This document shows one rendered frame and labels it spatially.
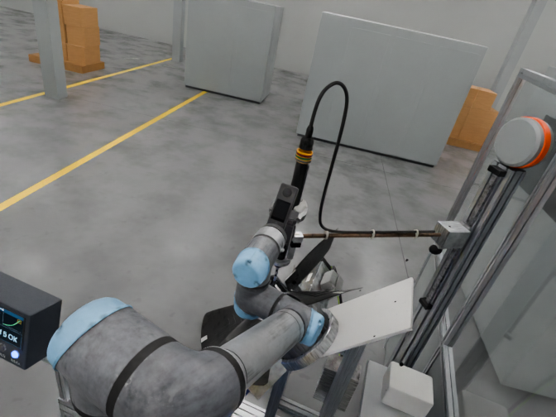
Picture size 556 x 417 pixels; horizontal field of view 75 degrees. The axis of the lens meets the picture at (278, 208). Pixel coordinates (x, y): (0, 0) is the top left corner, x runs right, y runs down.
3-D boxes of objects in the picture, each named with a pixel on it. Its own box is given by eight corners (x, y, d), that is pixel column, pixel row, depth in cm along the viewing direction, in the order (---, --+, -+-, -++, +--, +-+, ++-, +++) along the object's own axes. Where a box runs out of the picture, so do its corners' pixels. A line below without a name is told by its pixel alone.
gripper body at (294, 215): (270, 227, 102) (254, 249, 92) (275, 201, 98) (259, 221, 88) (295, 236, 101) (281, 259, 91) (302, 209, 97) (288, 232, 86)
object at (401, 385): (423, 386, 151) (433, 370, 145) (423, 422, 137) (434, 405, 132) (382, 370, 154) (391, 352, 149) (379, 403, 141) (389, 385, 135)
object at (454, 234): (451, 237, 135) (461, 219, 130) (464, 250, 129) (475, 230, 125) (428, 238, 131) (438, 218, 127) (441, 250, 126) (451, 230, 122)
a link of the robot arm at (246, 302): (263, 335, 83) (270, 300, 77) (225, 311, 87) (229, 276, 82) (281, 315, 89) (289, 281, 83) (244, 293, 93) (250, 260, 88)
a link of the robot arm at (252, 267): (227, 285, 79) (231, 254, 75) (247, 257, 88) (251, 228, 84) (260, 297, 78) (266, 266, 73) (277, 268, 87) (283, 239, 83)
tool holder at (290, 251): (292, 251, 117) (299, 227, 113) (299, 266, 112) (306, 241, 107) (266, 252, 115) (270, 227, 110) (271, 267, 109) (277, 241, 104)
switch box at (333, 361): (347, 395, 168) (361, 364, 157) (344, 412, 160) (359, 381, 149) (317, 381, 171) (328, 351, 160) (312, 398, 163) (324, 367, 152)
